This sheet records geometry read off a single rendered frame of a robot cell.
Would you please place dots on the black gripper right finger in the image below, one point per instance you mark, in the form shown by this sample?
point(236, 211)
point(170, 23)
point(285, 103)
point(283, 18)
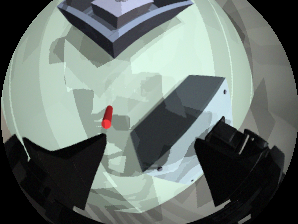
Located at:
point(224, 170)

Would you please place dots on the red peg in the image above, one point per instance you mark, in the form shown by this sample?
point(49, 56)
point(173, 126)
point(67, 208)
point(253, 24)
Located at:
point(105, 123)

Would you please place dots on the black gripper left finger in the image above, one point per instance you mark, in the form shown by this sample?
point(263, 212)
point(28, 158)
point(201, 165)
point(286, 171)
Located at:
point(72, 169)

